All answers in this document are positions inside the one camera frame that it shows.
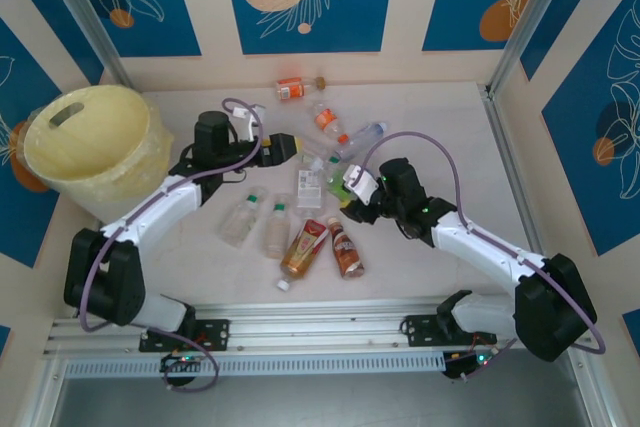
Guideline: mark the right aluminium post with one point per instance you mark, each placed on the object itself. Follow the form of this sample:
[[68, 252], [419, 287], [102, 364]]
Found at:
[[531, 12]]

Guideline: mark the aluminium post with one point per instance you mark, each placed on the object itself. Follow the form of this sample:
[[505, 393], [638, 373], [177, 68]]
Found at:
[[531, 12], [85, 12]]

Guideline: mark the green plastic bottle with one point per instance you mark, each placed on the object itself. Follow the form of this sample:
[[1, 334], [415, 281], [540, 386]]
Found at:
[[337, 184]]

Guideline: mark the pale yellow plastic bin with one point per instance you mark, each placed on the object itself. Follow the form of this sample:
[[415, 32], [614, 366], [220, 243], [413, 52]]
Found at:
[[85, 147]]

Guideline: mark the orange label bottle brown cap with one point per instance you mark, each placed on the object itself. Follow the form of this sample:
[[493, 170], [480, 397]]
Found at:
[[295, 89]]

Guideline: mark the right aluminium side rail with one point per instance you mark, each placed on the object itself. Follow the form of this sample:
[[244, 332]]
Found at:
[[512, 167]]

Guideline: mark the grey metal panel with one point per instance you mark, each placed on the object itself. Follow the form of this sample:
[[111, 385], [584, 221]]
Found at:
[[320, 402]]

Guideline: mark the left circuit board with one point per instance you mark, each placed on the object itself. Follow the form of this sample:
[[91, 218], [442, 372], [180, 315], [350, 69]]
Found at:
[[182, 361]]

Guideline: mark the black mounting plate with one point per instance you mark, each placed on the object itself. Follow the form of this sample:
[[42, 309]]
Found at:
[[420, 329], [215, 334]]

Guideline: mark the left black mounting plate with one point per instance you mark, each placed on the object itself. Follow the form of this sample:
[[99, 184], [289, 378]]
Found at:
[[215, 334]]

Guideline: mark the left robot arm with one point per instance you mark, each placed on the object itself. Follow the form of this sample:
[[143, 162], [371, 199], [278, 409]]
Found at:
[[150, 212]]

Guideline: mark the clear bottle large white label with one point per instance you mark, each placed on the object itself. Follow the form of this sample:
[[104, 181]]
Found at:
[[310, 186]]

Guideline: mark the clear bottle green label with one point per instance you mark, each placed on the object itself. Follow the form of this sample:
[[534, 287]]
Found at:
[[277, 234]]

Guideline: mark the chocolate brown drink bottle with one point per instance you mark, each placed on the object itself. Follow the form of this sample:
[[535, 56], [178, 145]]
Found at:
[[347, 254]]

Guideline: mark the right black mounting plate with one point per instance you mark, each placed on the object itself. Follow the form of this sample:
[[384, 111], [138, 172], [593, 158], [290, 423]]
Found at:
[[420, 329]]

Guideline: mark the right circuit board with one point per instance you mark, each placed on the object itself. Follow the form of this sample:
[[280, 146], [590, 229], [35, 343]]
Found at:
[[470, 362]]

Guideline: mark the clear bottle green cap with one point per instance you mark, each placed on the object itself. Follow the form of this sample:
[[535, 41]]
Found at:
[[240, 219]]

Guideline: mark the orange soda bottle orange cap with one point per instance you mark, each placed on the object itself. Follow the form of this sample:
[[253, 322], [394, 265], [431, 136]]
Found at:
[[326, 119]]

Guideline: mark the circuit board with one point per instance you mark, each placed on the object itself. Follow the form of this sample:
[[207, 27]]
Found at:
[[182, 361], [470, 362]]

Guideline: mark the left aluminium post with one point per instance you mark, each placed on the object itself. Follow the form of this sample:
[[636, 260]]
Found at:
[[85, 12]]

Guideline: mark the clear blue-tinted water bottle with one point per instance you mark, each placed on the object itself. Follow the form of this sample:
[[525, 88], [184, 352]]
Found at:
[[362, 137]]

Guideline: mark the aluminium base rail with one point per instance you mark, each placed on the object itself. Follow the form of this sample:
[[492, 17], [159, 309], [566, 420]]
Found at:
[[310, 317]]

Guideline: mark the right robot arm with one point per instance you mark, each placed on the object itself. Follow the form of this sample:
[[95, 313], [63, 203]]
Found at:
[[480, 247]]

